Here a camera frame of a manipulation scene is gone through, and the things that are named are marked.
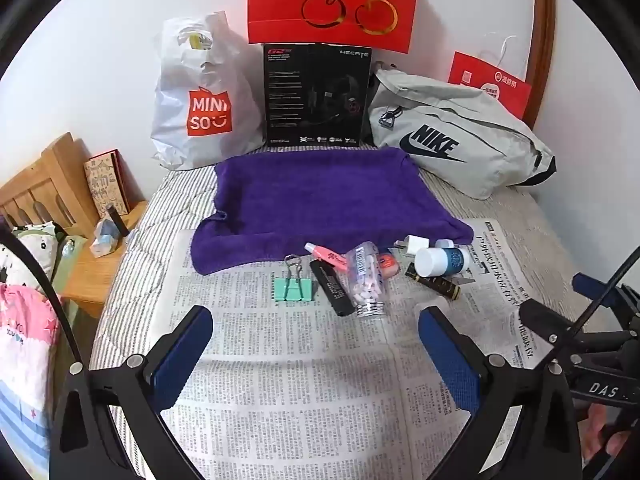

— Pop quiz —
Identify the brown gold tube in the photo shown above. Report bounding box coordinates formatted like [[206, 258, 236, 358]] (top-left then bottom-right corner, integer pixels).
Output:
[[405, 262, 462, 301]]

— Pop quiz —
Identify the red paper bag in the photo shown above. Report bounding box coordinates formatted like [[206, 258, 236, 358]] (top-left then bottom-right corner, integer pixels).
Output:
[[447, 35, 532, 121]]

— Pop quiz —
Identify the orange blue small container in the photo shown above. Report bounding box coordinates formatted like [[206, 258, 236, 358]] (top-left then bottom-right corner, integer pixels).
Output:
[[377, 252, 402, 280]]

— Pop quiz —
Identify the black marker pen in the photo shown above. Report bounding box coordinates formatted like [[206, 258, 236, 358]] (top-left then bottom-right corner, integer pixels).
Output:
[[310, 258, 355, 317]]

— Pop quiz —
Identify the pink highlighter pen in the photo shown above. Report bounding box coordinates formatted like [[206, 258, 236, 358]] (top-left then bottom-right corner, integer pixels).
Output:
[[304, 241, 351, 273]]

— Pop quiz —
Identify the clear pill bottle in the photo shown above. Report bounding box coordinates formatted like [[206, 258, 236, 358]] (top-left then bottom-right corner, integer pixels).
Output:
[[352, 241, 388, 319]]

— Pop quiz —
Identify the white charger plug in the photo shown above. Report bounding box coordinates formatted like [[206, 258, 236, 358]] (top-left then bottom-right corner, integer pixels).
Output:
[[394, 235, 426, 257]]

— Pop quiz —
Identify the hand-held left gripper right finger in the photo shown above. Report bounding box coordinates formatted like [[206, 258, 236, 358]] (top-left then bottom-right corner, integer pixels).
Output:
[[417, 305, 583, 480]]

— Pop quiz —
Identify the plush toy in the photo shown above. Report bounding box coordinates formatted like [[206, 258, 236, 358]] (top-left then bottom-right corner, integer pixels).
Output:
[[0, 222, 66, 291]]

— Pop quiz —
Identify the wooden door frame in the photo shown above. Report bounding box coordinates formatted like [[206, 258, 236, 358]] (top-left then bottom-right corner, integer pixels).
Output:
[[522, 0, 557, 128]]

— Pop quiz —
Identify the blue white bottle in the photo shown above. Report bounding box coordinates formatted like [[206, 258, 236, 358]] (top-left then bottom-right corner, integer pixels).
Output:
[[414, 246, 472, 278]]

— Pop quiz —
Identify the grey waist bag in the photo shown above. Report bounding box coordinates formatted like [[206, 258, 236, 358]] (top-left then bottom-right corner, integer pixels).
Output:
[[367, 62, 557, 200]]

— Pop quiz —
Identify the purple towel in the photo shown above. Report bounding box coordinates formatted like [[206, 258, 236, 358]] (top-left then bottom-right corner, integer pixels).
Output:
[[191, 147, 475, 277]]

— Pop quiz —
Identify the wooden nightstand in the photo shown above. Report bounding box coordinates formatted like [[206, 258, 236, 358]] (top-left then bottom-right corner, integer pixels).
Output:
[[60, 199, 149, 318]]

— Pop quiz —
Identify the patterned book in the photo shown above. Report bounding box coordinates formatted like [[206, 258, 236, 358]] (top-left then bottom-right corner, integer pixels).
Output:
[[83, 149, 135, 216]]

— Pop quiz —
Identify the person's right hand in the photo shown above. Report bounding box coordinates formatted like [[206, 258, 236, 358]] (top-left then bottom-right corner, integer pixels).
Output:
[[579, 402, 621, 466]]

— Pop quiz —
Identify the pink printed blanket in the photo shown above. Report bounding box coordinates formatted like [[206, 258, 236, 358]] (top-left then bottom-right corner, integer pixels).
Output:
[[0, 282, 61, 461]]

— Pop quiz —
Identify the black cable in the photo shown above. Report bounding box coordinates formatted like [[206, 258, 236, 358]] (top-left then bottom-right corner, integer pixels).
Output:
[[0, 225, 83, 366], [575, 247, 640, 333]]

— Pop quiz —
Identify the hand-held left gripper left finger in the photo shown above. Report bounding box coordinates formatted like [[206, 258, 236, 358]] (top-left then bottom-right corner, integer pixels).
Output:
[[48, 305, 215, 480]]

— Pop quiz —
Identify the newspaper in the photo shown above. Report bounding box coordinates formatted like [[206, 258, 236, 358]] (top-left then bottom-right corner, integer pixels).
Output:
[[165, 217, 591, 480]]

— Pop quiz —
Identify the small black case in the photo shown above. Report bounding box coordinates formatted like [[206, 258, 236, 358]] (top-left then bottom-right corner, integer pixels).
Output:
[[106, 205, 131, 237]]

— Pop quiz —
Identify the green binder clip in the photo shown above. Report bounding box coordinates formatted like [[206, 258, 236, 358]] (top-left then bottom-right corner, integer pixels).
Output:
[[274, 255, 320, 303]]

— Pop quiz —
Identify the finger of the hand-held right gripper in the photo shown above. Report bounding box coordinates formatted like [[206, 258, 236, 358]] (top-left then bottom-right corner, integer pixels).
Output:
[[519, 300, 584, 344], [574, 274, 626, 306]]

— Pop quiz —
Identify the black headset box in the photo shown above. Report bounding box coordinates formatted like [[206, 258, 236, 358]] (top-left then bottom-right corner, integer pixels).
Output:
[[262, 42, 373, 148]]

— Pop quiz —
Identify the white plastic shopping bag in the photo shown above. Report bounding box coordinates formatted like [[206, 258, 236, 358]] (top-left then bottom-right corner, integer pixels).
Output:
[[151, 11, 266, 171]]

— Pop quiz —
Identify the red gift bag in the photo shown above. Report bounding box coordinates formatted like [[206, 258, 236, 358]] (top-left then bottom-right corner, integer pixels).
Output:
[[247, 0, 421, 53]]

